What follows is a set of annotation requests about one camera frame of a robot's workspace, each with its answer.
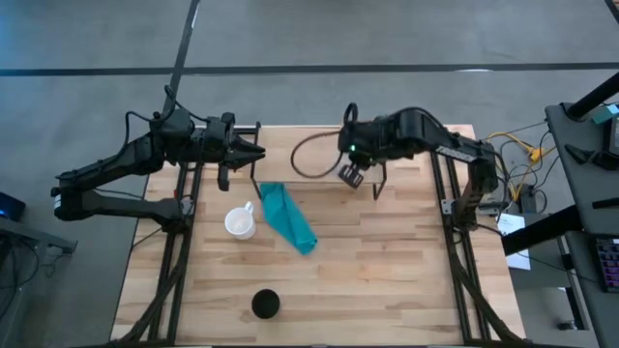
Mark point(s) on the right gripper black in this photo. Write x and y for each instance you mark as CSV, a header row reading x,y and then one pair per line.
x,y
365,142

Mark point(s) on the grey power strip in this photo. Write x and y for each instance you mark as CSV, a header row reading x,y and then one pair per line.
x,y
528,200

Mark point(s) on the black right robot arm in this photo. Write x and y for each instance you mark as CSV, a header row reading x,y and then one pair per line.
x,y
435,135

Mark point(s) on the wooden shelf with black legs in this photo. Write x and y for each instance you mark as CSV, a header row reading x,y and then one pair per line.
x,y
278,166

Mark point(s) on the white paper sheet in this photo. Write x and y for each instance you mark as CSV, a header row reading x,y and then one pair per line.
x,y
520,261

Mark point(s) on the short black bar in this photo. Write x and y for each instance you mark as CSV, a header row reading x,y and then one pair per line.
x,y
607,203

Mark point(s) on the grey stand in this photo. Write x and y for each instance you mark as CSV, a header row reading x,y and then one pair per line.
x,y
29,232

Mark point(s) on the small teal box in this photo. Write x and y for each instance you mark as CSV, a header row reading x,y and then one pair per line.
x,y
604,115

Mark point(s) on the white ceramic mug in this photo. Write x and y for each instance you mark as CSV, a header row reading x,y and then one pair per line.
x,y
239,224

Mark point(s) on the dark screen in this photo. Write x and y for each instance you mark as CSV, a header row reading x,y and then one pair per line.
x,y
614,135

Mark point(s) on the teal cloth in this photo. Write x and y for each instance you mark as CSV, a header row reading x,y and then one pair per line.
x,y
285,217

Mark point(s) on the tall black cup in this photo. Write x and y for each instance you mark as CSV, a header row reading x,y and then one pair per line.
x,y
265,304

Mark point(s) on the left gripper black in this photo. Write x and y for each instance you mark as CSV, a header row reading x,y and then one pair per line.
x,y
215,140

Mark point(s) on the grey side table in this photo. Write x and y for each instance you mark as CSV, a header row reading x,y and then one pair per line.
x,y
580,193

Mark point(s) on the black hand tool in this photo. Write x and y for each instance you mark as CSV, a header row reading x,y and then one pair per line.
x,y
604,159

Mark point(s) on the black metal table frame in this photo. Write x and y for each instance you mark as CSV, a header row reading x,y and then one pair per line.
x,y
177,299

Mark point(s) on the black metal beam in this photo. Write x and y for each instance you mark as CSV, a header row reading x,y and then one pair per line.
x,y
541,231
592,96

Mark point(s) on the small black caster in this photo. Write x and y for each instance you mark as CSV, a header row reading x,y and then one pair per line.
x,y
567,325

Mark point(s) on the black device with blue light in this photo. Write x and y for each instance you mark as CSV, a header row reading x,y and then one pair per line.
x,y
9,208

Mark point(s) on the keyboard with coloured keys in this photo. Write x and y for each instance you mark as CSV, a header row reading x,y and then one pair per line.
x,y
610,263

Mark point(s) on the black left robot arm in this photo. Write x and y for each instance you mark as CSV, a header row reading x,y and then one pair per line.
x,y
121,157

